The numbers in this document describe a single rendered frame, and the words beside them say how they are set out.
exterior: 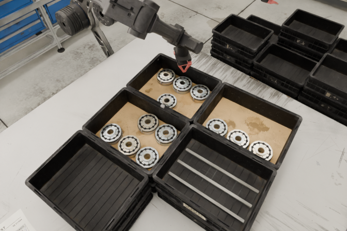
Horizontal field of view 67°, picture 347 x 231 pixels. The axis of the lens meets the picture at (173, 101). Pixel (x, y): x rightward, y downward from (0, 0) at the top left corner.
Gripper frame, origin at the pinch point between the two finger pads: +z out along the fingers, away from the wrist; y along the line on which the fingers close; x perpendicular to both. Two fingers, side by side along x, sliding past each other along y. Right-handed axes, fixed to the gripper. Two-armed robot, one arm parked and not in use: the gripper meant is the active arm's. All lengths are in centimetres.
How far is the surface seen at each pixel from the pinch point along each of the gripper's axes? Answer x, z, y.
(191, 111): -0.2, 15.3, -17.4
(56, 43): 102, 85, 153
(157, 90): 14.0, 15.3, 0.8
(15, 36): 128, 59, 137
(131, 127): 30.6, 14.9, -19.2
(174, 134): 11.7, 12.2, -29.8
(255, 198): -14, 15, -65
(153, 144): 22.0, 14.9, -31.3
